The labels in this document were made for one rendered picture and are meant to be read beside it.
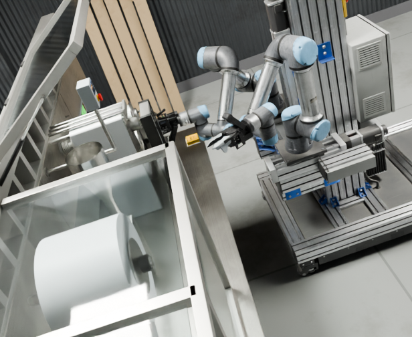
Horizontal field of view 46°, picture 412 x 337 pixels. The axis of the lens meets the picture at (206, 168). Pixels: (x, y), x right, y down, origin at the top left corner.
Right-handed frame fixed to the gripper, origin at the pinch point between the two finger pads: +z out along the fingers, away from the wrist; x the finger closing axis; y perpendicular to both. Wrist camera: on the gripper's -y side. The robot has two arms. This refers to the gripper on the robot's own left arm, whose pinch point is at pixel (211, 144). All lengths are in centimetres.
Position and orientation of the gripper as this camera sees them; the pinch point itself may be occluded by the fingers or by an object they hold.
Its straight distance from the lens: 207.5
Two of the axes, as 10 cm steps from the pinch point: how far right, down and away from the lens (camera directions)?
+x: -5.3, -2.3, 8.2
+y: 3.6, 8.1, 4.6
